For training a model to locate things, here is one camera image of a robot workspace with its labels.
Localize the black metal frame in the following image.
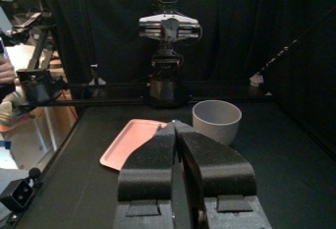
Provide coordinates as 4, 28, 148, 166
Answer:
43, 81, 275, 107

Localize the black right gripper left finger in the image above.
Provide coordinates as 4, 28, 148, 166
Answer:
112, 119, 179, 229

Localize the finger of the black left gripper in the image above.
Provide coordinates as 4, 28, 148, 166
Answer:
169, 18, 181, 42
160, 18, 172, 42

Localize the person's hand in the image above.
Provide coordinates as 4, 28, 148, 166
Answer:
0, 54, 20, 86

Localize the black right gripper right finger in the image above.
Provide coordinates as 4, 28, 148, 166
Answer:
175, 120, 273, 229

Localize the grey plastic cup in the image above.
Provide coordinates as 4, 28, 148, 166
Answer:
191, 99, 243, 147

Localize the white frame clip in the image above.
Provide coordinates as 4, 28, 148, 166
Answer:
248, 72, 267, 88
88, 64, 108, 86

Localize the black table-level camera box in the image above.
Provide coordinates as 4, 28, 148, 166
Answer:
0, 167, 43, 213

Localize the black cloth curtain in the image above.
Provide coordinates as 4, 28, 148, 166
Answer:
32, 0, 336, 157

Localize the brown wooden board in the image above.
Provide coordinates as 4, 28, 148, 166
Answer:
43, 89, 80, 133

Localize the pink rectangular plate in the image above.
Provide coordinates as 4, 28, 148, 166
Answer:
99, 118, 168, 172

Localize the beaded curtain cord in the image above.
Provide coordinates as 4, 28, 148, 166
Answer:
256, 8, 336, 77

